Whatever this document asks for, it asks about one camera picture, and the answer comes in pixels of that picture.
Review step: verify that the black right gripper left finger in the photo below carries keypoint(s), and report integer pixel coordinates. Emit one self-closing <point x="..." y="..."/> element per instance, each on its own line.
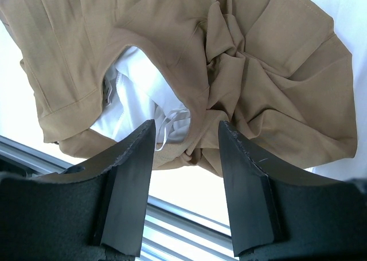
<point x="94" y="210"/>

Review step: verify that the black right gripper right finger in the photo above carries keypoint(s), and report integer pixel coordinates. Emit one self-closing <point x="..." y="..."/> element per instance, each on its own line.
<point x="278" y="211"/>

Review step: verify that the tan brown skirt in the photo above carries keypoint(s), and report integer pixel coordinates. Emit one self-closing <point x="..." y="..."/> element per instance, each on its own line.
<point x="274" y="69"/>

